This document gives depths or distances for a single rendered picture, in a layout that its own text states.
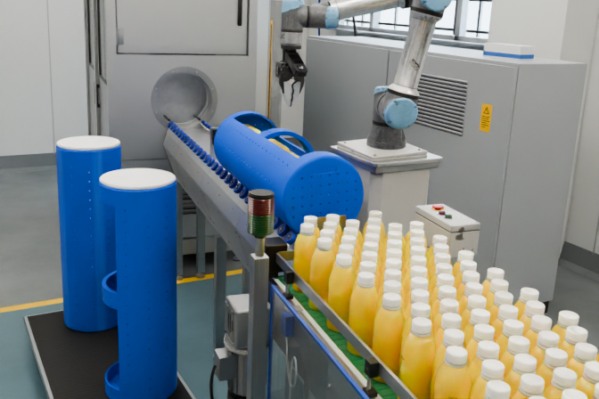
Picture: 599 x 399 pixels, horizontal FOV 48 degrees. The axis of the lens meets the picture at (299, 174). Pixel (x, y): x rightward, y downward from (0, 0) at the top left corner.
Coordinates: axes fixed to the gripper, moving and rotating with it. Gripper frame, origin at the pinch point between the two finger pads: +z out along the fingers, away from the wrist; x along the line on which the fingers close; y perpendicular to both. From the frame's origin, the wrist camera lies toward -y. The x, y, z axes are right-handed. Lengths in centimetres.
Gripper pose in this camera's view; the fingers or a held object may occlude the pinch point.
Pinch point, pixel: (291, 103)
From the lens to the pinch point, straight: 237.2
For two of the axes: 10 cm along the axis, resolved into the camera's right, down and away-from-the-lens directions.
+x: -9.3, 0.5, -3.7
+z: -0.5, 9.7, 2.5
